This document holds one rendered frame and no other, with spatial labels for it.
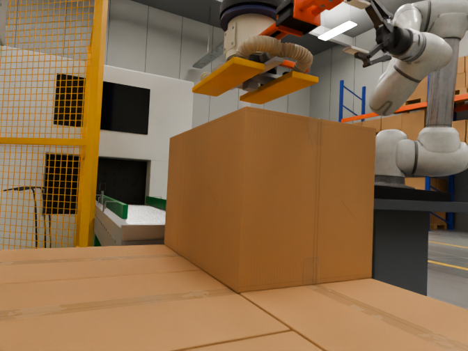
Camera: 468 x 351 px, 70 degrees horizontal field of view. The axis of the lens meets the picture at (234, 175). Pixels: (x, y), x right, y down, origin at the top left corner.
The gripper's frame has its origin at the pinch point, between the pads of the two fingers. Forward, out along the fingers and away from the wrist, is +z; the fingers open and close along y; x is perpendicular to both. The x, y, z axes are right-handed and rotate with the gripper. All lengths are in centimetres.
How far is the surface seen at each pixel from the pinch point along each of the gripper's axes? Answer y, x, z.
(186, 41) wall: -418, 959, -261
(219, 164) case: 40, 9, 33
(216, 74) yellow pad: 12.8, 23.9, 28.6
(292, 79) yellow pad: 13.0, 13.6, 8.8
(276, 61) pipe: 9.4, 12.8, 15.0
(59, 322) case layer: 68, -8, 67
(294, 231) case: 55, -4, 19
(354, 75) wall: -358, 762, -804
